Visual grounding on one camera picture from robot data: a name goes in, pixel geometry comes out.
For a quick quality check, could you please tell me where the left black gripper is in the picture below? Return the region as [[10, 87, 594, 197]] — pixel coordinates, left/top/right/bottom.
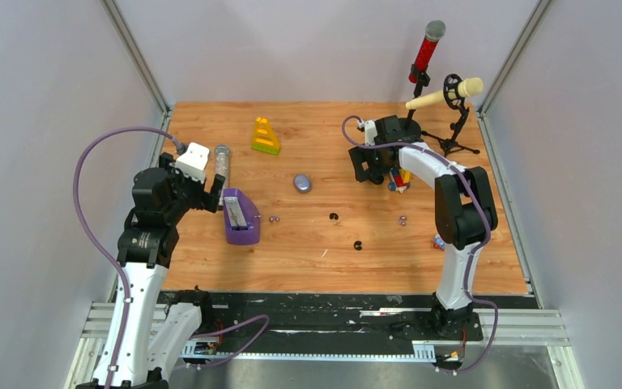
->
[[159, 152, 224, 223]]

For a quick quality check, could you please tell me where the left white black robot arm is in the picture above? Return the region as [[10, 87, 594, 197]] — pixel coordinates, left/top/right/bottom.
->
[[83, 150, 225, 388]]

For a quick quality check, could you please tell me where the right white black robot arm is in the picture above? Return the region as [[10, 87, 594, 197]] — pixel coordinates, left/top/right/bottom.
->
[[349, 116, 498, 339]]

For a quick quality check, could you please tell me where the colourful toy block pile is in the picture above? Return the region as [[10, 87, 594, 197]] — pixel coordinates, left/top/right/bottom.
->
[[388, 169, 411, 193]]

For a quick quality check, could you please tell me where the clear glitter tube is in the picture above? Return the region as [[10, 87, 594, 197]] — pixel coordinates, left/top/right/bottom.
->
[[214, 143, 231, 211]]

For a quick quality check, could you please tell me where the purple stapler box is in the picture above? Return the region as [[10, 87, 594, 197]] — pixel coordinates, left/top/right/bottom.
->
[[223, 188, 261, 246]]

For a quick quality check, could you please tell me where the yellow green toy block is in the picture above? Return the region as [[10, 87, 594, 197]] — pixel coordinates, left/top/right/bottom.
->
[[251, 117, 281, 156]]

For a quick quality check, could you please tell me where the black tripod mic stand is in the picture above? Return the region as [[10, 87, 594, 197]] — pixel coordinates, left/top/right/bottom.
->
[[421, 74, 480, 156]]

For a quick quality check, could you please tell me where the cream microphone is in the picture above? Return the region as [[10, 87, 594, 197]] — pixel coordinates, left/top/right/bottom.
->
[[405, 78, 484, 109]]

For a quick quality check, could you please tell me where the red microphone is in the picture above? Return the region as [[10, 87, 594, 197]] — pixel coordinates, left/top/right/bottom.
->
[[409, 19, 446, 83]]

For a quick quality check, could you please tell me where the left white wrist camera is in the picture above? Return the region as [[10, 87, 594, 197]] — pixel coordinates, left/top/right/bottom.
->
[[174, 143, 210, 183]]

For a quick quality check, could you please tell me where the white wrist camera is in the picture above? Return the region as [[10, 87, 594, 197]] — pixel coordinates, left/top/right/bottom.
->
[[361, 120, 377, 146], [174, 143, 210, 183]]

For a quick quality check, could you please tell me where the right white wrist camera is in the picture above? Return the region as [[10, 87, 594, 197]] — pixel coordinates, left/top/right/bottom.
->
[[361, 120, 377, 146]]

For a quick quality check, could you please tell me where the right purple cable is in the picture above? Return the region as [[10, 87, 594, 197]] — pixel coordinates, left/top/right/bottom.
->
[[341, 115, 499, 375]]

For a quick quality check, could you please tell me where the purple cable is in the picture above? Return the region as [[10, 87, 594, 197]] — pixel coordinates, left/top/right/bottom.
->
[[72, 126, 271, 389], [341, 115, 499, 375]]

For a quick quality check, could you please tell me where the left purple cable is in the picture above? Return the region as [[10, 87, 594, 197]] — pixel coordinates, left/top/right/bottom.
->
[[72, 126, 271, 389]]

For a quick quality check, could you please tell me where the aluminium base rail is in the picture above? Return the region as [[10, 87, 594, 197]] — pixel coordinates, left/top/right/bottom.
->
[[64, 292, 586, 389]]

